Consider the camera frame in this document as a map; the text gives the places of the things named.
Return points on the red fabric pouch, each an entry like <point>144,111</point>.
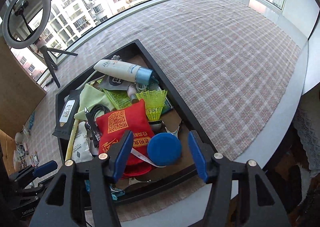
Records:
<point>123,131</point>

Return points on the blue clothespin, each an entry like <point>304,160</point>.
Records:
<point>31,120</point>

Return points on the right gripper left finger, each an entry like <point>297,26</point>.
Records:
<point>104,170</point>

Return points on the yellow plastic shuttlecock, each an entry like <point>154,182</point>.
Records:
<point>154,102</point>

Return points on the light wooden board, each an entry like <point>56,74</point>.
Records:
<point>20,94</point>

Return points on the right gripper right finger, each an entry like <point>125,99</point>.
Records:
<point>213,168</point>

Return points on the pink tube grey cap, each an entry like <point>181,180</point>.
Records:
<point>131,93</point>

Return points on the black wet wipes pack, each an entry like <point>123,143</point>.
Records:
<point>66,119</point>

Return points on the white plug adapter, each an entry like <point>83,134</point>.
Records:
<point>19,138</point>

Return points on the grey sachet packet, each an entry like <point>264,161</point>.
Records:
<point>113,83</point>

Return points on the white sunscreen bottle blue cap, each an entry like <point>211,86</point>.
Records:
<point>124,71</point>

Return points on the blue round lid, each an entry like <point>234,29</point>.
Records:
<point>164,149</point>

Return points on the light green cloth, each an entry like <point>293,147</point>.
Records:
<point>92,100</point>

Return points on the plaid tablecloth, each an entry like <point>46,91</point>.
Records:
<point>229,63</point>

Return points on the black tray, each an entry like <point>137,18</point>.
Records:
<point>160,185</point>

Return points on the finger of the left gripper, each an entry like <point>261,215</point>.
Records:
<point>30,173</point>

